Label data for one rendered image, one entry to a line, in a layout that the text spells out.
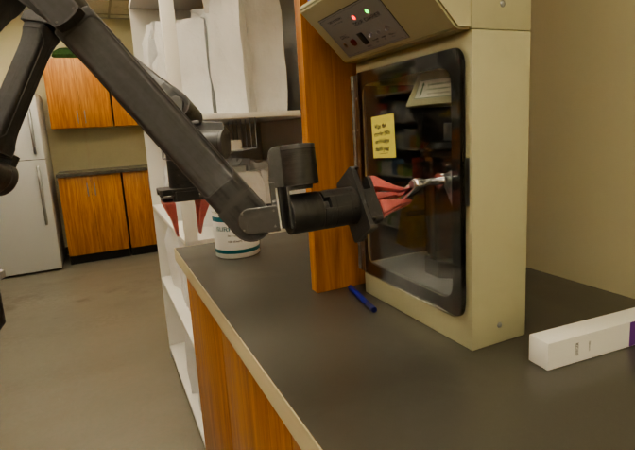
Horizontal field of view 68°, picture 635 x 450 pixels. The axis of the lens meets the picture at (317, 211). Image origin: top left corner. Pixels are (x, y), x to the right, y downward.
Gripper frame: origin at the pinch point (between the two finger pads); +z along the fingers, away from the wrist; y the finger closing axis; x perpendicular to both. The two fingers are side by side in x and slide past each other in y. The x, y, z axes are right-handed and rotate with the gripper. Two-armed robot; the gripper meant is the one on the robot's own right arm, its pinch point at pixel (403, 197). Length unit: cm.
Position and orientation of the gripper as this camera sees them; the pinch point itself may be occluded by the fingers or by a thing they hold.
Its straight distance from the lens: 76.0
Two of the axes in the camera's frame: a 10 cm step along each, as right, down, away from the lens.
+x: -2.9, 4.0, 8.7
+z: 9.2, -1.4, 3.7
